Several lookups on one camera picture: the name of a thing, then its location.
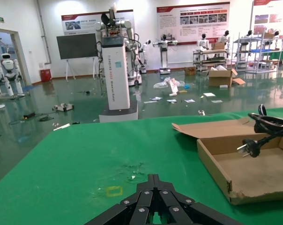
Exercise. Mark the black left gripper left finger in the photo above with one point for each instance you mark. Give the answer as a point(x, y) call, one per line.
point(136, 206)

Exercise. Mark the white wheeled robot arms outstretched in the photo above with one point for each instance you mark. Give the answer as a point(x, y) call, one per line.
point(165, 54)

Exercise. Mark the clear plastic bag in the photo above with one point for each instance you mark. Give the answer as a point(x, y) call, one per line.
point(160, 84)

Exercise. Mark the cardboard box with torn edge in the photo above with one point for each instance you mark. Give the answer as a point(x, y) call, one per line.
point(249, 175)

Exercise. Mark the large open cardboard box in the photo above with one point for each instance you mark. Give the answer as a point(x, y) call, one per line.
point(220, 78)

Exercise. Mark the tall metal shelf rack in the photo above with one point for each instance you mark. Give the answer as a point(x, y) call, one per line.
point(256, 54)

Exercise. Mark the black power adapter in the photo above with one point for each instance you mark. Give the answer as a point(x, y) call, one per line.
point(29, 115)

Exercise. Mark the small metal clip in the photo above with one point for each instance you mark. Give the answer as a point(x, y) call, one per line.
point(201, 112)

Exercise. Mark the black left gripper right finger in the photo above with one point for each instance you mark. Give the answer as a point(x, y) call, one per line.
point(176, 206)

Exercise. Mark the tall wall poster with photos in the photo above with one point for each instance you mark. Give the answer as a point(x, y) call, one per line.
point(272, 14)

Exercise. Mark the white device on floor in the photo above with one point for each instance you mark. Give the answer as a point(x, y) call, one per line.
point(63, 107)

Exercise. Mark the green table cloth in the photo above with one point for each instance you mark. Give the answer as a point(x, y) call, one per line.
point(73, 152)

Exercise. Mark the white slim robot on base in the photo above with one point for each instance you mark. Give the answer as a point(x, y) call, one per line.
point(145, 56)

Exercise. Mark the white humanoid robot by doorway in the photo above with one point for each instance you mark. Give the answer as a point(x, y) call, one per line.
point(9, 70)

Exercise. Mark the small cardboard box with print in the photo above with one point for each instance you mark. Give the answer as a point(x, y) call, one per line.
point(190, 71)

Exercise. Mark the wide red-header wall poster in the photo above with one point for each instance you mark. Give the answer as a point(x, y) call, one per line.
point(193, 30)

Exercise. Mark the white and red carton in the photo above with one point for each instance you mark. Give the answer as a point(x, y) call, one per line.
point(173, 87)

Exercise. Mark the low metal shelf rack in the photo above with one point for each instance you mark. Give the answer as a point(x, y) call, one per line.
point(209, 59)

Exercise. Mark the black screen on white stand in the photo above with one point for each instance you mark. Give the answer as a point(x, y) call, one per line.
point(76, 45)

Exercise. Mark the wall poster behind pedestal robot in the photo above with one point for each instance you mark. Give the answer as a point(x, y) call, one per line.
point(85, 21)

